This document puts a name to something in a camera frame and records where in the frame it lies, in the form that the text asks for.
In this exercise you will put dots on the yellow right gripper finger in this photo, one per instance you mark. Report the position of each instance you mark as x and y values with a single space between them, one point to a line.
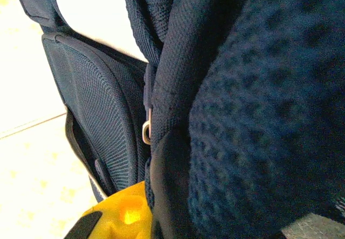
126 212

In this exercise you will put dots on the navy blue student backpack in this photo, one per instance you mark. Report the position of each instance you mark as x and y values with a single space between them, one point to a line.
215 88

